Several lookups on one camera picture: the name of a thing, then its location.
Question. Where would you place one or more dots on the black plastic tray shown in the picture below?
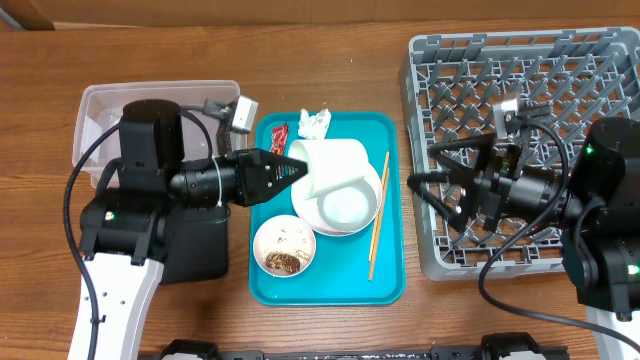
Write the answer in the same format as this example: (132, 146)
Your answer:
(197, 245)

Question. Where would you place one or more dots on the red snack wrapper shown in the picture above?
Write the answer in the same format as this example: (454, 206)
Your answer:
(279, 137)

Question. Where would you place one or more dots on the large pink plate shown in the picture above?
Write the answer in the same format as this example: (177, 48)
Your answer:
(308, 211)

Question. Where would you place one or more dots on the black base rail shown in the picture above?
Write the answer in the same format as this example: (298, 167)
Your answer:
(513, 345)

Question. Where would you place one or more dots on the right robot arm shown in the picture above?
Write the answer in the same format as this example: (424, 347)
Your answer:
(595, 201)

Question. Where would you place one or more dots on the small plate with food scraps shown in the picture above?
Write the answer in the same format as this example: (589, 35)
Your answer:
(284, 246)

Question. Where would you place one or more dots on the teal plastic serving tray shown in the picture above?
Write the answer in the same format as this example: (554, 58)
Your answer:
(338, 273)

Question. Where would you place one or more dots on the clear plastic bin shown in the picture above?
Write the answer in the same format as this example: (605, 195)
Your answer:
(102, 105)

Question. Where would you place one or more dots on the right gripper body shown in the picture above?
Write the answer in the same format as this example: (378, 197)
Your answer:
(496, 190)

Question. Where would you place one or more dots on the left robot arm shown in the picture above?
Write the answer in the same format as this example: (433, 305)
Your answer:
(160, 213)

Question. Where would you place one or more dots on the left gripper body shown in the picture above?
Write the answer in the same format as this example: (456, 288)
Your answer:
(244, 171)

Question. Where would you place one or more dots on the grey dishwasher rack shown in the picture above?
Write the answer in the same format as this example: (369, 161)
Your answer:
(449, 84)

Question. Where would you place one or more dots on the grey bowl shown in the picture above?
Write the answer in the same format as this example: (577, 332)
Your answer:
(351, 208)

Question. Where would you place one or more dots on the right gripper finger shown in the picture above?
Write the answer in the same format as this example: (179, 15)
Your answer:
(482, 143)
(456, 216)

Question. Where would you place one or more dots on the white cup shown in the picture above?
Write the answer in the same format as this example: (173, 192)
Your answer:
(332, 164)

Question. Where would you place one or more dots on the crumpled white tissue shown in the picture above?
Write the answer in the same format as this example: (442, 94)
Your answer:
(314, 127)

